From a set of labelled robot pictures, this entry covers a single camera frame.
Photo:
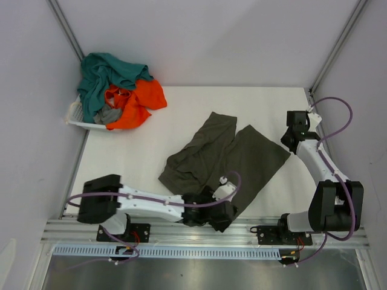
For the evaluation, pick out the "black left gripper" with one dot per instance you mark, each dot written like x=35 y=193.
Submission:
x=206 y=194

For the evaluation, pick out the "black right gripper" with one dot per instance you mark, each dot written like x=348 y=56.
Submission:
x=282 y=139

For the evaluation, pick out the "olive green shorts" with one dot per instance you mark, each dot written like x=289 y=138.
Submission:
x=218 y=148

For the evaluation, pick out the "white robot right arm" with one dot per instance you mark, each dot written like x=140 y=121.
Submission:
x=336 y=206

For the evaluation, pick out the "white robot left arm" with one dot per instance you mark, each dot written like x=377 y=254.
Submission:
x=109 y=203

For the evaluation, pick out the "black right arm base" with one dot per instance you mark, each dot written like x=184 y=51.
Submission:
x=274 y=235

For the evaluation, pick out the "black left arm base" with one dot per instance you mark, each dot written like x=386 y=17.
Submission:
x=134 y=233

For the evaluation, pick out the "orange shorts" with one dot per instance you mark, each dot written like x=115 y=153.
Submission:
x=135 y=104

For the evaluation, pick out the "grey shorts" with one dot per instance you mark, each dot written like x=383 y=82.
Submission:
x=107 y=115

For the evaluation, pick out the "teal shorts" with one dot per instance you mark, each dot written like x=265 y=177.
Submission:
x=99 y=71

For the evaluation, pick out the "white plastic laundry basket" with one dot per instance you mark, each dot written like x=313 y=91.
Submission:
x=75 y=117

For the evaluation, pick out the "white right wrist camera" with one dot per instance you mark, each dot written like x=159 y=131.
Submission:
x=313 y=120

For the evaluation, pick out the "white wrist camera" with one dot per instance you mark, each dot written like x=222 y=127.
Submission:
x=226 y=190
x=313 y=120

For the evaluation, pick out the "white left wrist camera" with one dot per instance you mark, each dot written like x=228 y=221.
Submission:
x=226 y=190

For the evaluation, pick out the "white slotted cable duct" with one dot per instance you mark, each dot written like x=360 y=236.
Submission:
x=174 y=252

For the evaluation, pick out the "aluminium mounting rail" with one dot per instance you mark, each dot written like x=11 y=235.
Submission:
x=163 y=233

